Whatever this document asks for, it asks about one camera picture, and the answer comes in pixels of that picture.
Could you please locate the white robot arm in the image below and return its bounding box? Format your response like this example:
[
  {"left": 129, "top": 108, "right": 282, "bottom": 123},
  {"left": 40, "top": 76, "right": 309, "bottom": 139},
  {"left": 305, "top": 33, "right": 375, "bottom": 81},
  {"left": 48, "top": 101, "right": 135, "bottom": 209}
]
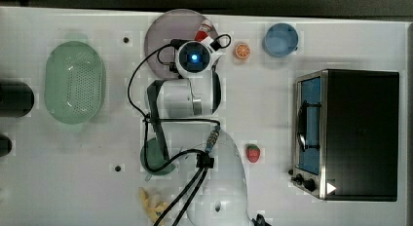
[{"left": 142, "top": 37, "right": 254, "bottom": 226}]

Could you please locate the black cylinder object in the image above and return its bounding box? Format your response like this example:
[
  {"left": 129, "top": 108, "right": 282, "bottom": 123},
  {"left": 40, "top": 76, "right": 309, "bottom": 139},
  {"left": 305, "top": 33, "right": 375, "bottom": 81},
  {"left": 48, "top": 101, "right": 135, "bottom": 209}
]
[{"left": 0, "top": 81, "right": 35, "bottom": 118}]

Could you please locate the small black object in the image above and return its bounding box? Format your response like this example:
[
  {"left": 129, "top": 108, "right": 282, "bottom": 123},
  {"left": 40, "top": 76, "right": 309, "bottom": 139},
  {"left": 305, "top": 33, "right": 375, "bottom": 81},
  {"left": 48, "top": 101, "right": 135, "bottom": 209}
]
[{"left": 0, "top": 134, "right": 13, "bottom": 157}]

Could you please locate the orange slice toy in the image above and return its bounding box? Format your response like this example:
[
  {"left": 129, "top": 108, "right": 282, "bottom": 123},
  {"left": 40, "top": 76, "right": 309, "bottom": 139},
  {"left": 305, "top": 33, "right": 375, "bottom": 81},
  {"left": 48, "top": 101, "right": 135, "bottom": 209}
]
[{"left": 234, "top": 43, "right": 250, "bottom": 59}]

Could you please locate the blue cup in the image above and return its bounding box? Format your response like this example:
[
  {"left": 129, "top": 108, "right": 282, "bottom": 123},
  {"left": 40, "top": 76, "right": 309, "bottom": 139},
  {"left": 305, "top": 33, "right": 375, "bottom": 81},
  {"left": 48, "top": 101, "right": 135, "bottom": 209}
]
[{"left": 263, "top": 23, "right": 299, "bottom": 57}]

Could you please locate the silver toaster oven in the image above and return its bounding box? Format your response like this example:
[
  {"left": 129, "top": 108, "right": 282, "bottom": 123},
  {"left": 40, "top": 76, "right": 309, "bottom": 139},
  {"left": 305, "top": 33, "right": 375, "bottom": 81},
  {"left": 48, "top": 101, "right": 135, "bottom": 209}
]
[{"left": 288, "top": 69, "right": 399, "bottom": 202}]

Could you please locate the green bowl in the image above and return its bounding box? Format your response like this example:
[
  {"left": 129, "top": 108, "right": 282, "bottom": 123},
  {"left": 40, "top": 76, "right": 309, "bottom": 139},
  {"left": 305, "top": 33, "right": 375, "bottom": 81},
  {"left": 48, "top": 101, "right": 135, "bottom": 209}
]
[{"left": 140, "top": 137, "right": 175, "bottom": 175}]

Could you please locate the green perforated colander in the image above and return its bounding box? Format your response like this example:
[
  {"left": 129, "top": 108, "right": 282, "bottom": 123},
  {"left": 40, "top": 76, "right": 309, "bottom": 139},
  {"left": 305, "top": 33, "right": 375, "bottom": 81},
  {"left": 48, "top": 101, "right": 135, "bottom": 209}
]
[{"left": 44, "top": 41, "right": 105, "bottom": 125}]

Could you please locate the grey round plate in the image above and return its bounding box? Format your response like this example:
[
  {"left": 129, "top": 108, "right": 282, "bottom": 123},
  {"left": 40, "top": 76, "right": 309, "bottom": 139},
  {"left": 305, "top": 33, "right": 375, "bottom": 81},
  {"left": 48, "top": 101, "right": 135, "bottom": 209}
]
[{"left": 144, "top": 9, "right": 207, "bottom": 79}]

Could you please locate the yellow banana toy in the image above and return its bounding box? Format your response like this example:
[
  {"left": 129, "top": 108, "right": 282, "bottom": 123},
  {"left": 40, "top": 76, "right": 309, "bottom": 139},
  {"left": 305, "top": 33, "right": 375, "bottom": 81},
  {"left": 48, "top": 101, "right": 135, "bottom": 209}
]
[{"left": 139, "top": 187, "right": 169, "bottom": 223}]

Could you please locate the red strawberry toy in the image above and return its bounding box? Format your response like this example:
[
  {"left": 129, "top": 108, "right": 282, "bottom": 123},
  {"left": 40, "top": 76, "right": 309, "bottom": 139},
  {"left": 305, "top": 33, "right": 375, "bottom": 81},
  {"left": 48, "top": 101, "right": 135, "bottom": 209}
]
[{"left": 245, "top": 144, "right": 261, "bottom": 163}]

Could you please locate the red ketchup bottle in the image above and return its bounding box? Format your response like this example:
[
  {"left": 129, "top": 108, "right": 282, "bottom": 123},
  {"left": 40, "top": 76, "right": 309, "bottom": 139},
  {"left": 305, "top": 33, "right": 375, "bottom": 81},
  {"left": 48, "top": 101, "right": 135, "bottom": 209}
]
[{"left": 194, "top": 19, "right": 212, "bottom": 42}]

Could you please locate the black cable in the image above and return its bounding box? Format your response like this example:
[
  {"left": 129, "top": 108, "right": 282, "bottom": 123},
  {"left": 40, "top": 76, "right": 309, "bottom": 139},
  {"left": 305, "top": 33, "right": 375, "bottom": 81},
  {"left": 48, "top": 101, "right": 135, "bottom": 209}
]
[{"left": 127, "top": 39, "right": 222, "bottom": 226}]

